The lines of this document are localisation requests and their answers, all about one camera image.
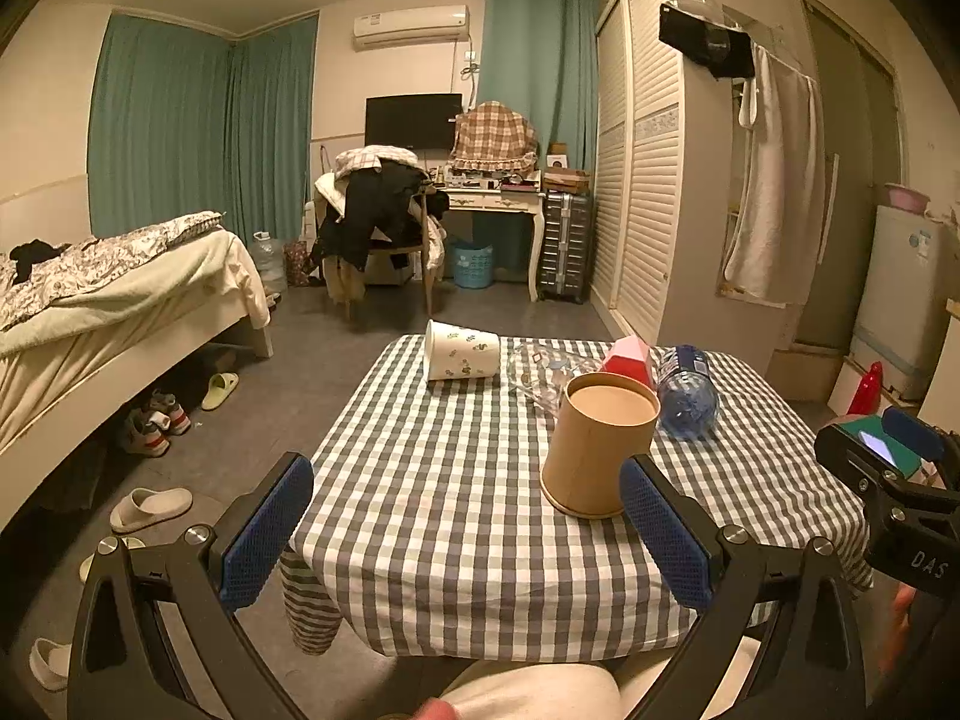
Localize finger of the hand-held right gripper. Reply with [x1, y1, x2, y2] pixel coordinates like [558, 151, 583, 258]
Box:
[814, 420, 893, 500]
[881, 406, 960, 475]

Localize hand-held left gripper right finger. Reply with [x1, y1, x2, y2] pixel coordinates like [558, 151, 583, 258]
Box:
[619, 453, 913, 720]

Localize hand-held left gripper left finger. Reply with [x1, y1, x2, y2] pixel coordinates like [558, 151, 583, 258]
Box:
[66, 452, 316, 720]

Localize white floral paper cup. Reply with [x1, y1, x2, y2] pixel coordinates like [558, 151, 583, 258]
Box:
[424, 319, 502, 383]

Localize brown paper cup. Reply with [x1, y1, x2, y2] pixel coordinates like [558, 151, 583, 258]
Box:
[541, 373, 662, 521]

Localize person's right hand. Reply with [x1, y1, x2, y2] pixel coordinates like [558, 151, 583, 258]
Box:
[876, 583, 917, 677]

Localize red bottle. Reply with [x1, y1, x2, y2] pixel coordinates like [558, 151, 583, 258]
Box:
[855, 361, 887, 416]

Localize cream slipper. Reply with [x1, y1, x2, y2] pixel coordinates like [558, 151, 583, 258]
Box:
[109, 487, 194, 536]
[201, 372, 240, 412]
[79, 537, 148, 584]
[28, 637, 73, 692]

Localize white washing machine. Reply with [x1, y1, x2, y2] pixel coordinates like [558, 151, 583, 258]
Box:
[850, 204, 960, 403]

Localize blue plastic water bottle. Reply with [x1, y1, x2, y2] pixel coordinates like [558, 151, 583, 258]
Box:
[654, 345, 720, 442]

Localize white red sneaker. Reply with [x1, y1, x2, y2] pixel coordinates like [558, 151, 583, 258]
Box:
[146, 390, 193, 437]
[120, 409, 173, 458]

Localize red pink carton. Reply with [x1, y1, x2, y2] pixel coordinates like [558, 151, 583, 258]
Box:
[600, 336, 660, 390]

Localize checkered cloth table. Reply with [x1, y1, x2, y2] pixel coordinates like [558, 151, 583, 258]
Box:
[279, 331, 875, 662]

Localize person's legs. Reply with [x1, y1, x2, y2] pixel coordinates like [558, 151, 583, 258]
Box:
[416, 634, 760, 720]

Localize white bed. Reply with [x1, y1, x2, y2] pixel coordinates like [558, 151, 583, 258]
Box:
[0, 191, 275, 518]

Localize pink basin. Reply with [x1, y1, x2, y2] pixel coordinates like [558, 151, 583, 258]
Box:
[881, 182, 932, 213]

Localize grey door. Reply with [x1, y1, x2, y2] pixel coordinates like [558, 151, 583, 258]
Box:
[793, 0, 902, 355]

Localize cream blanket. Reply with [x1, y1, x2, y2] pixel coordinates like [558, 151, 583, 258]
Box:
[0, 229, 272, 458]

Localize white towel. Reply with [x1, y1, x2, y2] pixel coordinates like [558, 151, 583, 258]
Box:
[721, 43, 827, 308]

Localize clear water jug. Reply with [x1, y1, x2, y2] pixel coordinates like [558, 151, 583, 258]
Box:
[249, 231, 288, 296]

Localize dark red bag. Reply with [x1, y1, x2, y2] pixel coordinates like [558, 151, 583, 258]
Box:
[283, 240, 322, 288]

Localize grey suitcase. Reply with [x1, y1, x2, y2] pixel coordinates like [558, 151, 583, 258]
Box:
[536, 190, 594, 306]

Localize floral duvet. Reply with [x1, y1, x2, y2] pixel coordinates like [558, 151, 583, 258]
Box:
[0, 211, 227, 332]

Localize blue laundry basket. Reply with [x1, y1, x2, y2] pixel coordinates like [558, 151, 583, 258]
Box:
[449, 241, 495, 290]

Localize wooden chair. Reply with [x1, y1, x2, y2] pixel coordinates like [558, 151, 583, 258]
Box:
[315, 169, 451, 320]

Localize black clothes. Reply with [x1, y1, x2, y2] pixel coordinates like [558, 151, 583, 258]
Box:
[315, 163, 451, 275]

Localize white slatted wardrobe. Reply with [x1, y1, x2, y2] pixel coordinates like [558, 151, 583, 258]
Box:
[589, 0, 797, 370]

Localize black cloth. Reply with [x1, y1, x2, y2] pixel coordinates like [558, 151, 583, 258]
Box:
[6, 238, 74, 287]

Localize cardboard box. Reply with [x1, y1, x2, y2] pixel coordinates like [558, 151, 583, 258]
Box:
[541, 142, 592, 195]

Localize white desk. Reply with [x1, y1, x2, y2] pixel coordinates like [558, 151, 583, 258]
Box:
[426, 178, 545, 304]

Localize plaid shirt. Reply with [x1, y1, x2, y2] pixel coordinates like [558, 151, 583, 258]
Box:
[334, 144, 422, 182]

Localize wide green curtain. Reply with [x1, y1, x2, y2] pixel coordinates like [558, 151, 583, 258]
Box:
[88, 11, 320, 242]

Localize plaid cloth cover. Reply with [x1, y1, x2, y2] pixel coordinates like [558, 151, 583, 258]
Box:
[449, 100, 542, 174]

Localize black television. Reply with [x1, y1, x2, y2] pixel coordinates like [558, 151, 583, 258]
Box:
[365, 94, 464, 152]

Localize black hanging bag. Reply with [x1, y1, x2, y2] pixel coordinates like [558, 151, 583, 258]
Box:
[658, 1, 757, 80]

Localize narrow green curtain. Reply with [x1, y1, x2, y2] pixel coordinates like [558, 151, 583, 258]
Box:
[477, 0, 602, 280]

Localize white air conditioner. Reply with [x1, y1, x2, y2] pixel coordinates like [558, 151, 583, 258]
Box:
[351, 4, 472, 53]

